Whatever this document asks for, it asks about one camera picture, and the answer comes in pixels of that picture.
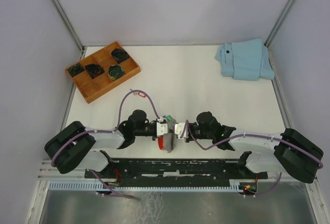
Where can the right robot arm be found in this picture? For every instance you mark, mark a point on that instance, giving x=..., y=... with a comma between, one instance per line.
x=287, y=152

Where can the key with red tag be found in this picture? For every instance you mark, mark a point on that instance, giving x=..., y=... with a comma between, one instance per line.
x=139, y=94

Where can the black green rolled band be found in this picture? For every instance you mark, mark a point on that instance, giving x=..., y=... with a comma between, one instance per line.
x=115, y=72

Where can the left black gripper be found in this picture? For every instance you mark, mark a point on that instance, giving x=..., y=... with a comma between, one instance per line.
x=154, y=138

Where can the wooden compartment tray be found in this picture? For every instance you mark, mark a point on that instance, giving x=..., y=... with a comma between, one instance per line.
x=92, y=89

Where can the black rolled band back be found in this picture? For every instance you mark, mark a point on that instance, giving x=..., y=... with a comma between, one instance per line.
x=119, y=55

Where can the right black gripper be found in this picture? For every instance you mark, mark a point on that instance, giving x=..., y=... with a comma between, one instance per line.
x=189, y=139

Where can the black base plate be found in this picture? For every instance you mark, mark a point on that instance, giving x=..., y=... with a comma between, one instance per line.
x=136, y=172

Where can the light blue folded cloth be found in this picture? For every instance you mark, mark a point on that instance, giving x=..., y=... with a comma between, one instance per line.
x=247, y=60

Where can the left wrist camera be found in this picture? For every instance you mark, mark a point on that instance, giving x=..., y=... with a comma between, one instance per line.
x=162, y=126

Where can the metal key holder red handle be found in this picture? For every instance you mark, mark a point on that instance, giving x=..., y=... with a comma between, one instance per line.
x=167, y=142

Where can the black yellow rolled band left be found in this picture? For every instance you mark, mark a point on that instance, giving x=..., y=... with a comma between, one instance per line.
x=75, y=70

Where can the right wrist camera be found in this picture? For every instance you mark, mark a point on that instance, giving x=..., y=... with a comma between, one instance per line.
x=181, y=130

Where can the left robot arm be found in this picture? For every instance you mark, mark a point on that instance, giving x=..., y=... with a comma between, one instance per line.
x=80, y=147

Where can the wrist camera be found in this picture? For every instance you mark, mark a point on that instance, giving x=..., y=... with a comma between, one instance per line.
x=181, y=130
x=162, y=126

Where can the black red rolled band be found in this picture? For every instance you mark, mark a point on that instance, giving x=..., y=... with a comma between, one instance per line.
x=94, y=70

